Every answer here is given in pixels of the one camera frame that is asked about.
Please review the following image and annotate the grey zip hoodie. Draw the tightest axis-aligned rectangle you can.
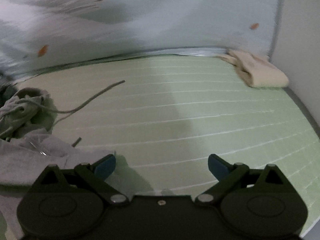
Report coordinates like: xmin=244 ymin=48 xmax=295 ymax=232
xmin=1 ymin=87 xmax=115 ymax=238

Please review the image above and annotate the folded beige garment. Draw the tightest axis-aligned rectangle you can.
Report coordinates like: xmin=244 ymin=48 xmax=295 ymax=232
xmin=216 ymin=50 xmax=289 ymax=88

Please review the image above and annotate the blue denim garment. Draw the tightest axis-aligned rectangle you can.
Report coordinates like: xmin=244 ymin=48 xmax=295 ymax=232
xmin=1 ymin=76 xmax=17 ymax=101

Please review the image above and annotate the pale blue carrot-print sheet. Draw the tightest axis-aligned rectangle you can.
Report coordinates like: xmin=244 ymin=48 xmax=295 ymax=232
xmin=1 ymin=0 xmax=282 ymax=79

